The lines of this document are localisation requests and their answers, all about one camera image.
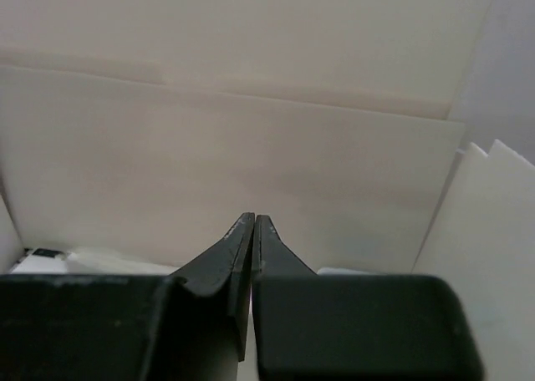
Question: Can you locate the black label sticker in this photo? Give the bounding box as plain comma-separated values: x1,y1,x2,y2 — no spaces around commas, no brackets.
32,248,64,259

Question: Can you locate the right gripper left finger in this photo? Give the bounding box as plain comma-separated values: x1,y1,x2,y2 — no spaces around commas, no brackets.
173,212,254,362

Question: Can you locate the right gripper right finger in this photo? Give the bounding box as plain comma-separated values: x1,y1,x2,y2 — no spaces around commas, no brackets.
252,215,318,279

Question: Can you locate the white t shirt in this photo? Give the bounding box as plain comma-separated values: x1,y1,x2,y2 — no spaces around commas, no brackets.
65,248,178,276

